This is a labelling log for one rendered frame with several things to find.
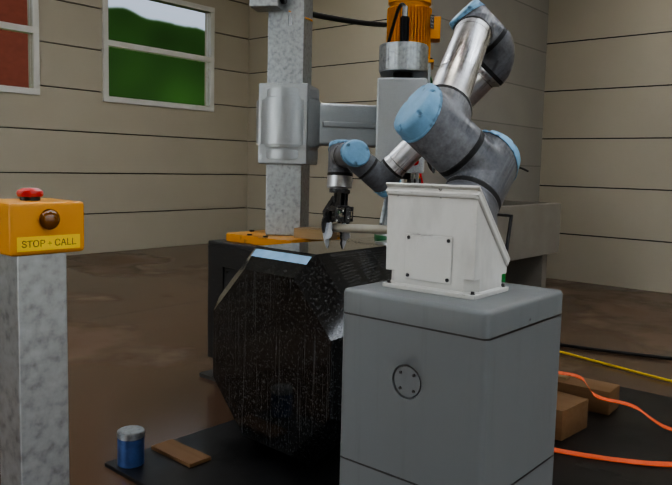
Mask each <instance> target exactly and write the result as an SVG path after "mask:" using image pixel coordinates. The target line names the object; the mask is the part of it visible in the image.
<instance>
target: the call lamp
mask: <svg viewBox="0 0 672 485"><path fill-rule="evenodd" d="M39 222H40V224H41V226H42V227H43V228H45V229H47V230H52V229H54V228H56V227H57V226H58V225H59V223H60V215H59V213H58V212H57V211H56V210H53V209H46V210H44V211H43V212H42V213H41V214H40V217H39Z"/></svg>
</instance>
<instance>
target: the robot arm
mask: <svg viewBox="0 0 672 485"><path fill-rule="evenodd" d="M449 25H450V27H451V29H452V30H454V34H453V36H452V38H451V41H450V43H449V45H448V48H447V50H446V52H445V55H444V57H443V59H442V62H441V64H440V66H439V69H438V71H437V73H436V76H435V78H434V80H433V83H428V84H426V85H423V86H421V87H420V88H419V89H417V90H416V91H415V92H414V93H413V94H412V95H411V96H410V97H409V99H408V101H407V102H405V103H404V104H403V105H402V107H401V108H400V110H399V112H398V113H397V115H396V118H395V121H394V128H395V130H396V132H397V133H398V134H399V135H400V136H401V138H402V139H403V141H402V142H401V143H400V144H399V145H398V146H397V147H396V148H395V149H394V150H393V151H392V152H391V153H390V154H389V155H388V156H386V157H385V158H384V159H383V160H382V161H379V160H378V159H377V158H376V157H375V156H374V155H372V154H371V153H370V151H369V148H368V146H367V145H366V144H365V143H364V142H363V141H361V140H355V139H353V140H333V141H331V142H330V143H329V147H328V152H329V153H328V173H327V188H330V189H329V192H330V193H334V196H332V197H331V198H330V200H329V202H328V203H327V205H326V206H325V208H324V210H323V211H322V212H323V218H322V222H321V226H322V233H323V239H324V243H325V246H326V248H328V247H329V239H330V238H331V237H332V234H333V232H332V227H333V226H332V223H333V222H338V223H342V224H349V223H350V222H353V210H354V207H350V206H348V194H350V190H349V189H351V188H352V182H353V179H352V178H353V173H354V174H355V175H356V176H357V177H359V178H360V179H361V180H362V181H363V182H364V183H365V184H366V185H368V186H369V187H370V188H371V189H372V190H373V191H374V192H375V193H377V194H378V195H379V196H380V197H383V198H384V197H388V195H387V192H386V189H387V185H386V182H396V183H401V178H402V177H403V176H404V174H405V173H406V172H407V171H408V170H409V169H410V168H411V167H412V166H413V165H414V164H415V163H416V162H417V161H418V160H419V159H420V158H421V157H423V158H424V159H425V160H426V161H427V162H428V163H429V164H430V165H431V166H432V167H433V168H435V169H436V170H437V171H438V172H439V173H440V174H441V175H442V176H443V177H444V178H445V179H446V180H447V182H446V184H447V185H473V186H480V187H481V189H482V192H483V194H484V197H485V199H486V201H487V204H488V206H489V209H490V211H491V214H492V216H493V218H494V221H495V223H496V226H497V214H498V212H499V210H500V208H501V206H502V204H503V202H504V200H505V198H506V196H507V194H508V192H509V190H510V188H511V185H512V183H513V181H514V180H515V179H516V176H517V173H518V169H519V166H520V162H521V158H520V153H519V150H518V148H517V146H516V145H514V144H513V141H512V140H511V139H510V138H509V137H507V136H506V135H504V134H502V133H500V132H498V131H494V130H491V131H488V130H481V129H480V128H479V127H478V126H477V125H476V124H475V123H474V122H473V121H472V120H471V117H472V110H473V109H472V107H473V106H474V105H475V104H476V103H477V102H478V101H479V100H480V99H481V98H482V97H483V96H484V95H485V94H486V93H487V92H488V91H489V90H490V89H491V88H492V87H500V86H501V85H502V84H503V83H504V82H505V81H506V80H507V78H508V77H509V75H510V73H511V71H512V68H513V64H514V59H515V45H514V40H513V37H512V35H511V33H510V31H509V30H508V29H507V28H505V26H504V25H503V24H502V23H501V22H500V21H499V20H498V19H497V18H496V17H495V16H494V15H493V14H492V13H491V12H490V11H489V10H488V8H487V7H486V6H485V4H483V3H482V2H480V1H479V0H473V1H471V2H470V3H469V4H468V5H467V6H466V7H464V8H463V9H462V10H461V11H460V12H459V13H458V14H457V15H456V16H455V17H454V18H453V19H452V20H451V21H450V23H449ZM351 211H352V219H351Z"/></svg>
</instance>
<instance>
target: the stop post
mask: <svg viewBox="0 0 672 485"><path fill-rule="evenodd" d="M46 209H53V210H56V211H57V212H58V213H59V215H60V223H59V225H58V226H57V227H56V228H54V229H52V230H47V229H45V228H43V227H42V226H41V224H40V222H39V217H40V214H41V213H42V212H43V211H44V210H46ZM83 249H84V205H83V202H81V201H73V200H63V199H53V198H40V197H20V198H17V199H0V473H1V485H70V480H69V403H68V327H67V253H66V252H78V251H82V250H83Z"/></svg>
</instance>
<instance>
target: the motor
mask: <svg viewBox="0 0 672 485"><path fill-rule="evenodd" d="M400 3H405V4H406V6H408V16H409V41H410V42H420V43H424V44H426V45H427V46H428V47H429V49H428V56H429V57H428V63H431V70H433V67H434V59H433V58H430V50H431V43H439V42H440V33H441V16H434V15H432V9H431V8H430V7H429V6H431V0H388V5H389V6H390V7H391V8H390V7H389V8H388V9H387V38H386V43H387V40H388V36H389V33H390V29H391V26H392V22H393V19H394V15H395V12H396V9H397V7H398V5H399V4H400ZM401 16H402V7H401V9H400V11H399V14H398V17H397V20H396V24H395V27H394V31H393V34H392V38H391V41H390V42H396V41H400V17H401Z"/></svg>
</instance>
